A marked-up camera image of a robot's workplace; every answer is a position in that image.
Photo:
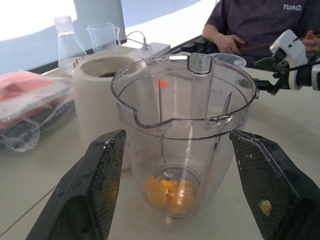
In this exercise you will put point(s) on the orange segments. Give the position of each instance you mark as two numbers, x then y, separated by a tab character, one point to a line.
170	195

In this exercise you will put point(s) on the person's right hand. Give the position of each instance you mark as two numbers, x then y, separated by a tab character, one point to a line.
231	44

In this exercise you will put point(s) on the glass beaker with spout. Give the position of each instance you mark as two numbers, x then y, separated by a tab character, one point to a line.
102	37

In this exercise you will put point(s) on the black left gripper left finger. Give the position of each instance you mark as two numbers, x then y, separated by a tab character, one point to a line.
85	190

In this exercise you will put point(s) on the glass conical flask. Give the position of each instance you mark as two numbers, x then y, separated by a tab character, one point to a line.
67	50

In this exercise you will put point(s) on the red packet in plastic bag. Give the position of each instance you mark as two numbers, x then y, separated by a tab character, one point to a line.
27	100

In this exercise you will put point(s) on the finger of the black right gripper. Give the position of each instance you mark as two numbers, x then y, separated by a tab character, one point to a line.
263	85
265	62

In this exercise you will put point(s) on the person in purple shirt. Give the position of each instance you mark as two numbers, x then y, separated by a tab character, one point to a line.
260	22

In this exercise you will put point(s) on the thin stick with orange end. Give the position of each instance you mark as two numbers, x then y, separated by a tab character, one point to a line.
257	47

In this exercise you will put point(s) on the white power strip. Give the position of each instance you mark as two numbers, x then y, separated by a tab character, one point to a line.
157	48

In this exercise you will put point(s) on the black chair armrest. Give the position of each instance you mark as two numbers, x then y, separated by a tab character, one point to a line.
202	46

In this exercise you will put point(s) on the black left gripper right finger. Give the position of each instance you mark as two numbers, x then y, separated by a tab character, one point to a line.
272	185

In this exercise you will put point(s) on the clear plastic blender jar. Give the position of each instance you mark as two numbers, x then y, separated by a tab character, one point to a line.
200	150

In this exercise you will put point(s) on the person's left hand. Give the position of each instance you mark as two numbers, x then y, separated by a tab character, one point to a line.
313	47

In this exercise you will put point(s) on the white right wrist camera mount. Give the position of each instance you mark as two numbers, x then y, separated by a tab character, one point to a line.
292	47

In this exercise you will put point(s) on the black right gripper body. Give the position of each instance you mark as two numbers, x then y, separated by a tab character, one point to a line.
281	66

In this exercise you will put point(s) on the white blender base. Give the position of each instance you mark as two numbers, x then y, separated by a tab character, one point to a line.
95	105

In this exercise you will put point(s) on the clear plastic measuring cup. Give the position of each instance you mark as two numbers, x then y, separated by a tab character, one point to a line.
230	58

